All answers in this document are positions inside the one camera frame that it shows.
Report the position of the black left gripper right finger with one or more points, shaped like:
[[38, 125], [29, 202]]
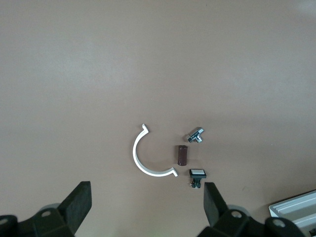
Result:
[[217, 212]]

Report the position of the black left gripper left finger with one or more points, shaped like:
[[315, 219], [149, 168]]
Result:
[[74, 209]]

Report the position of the white square push button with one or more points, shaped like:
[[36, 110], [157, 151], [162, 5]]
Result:
[[197, 172]]

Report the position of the white drawer cabinet housing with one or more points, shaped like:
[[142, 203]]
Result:
[[296, 207]]

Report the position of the brown ribbed cylinder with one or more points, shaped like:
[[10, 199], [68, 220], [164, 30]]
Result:
[[182, 155]]

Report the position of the chrome metal tee fitting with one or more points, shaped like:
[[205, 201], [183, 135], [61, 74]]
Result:
[[195, 134]]

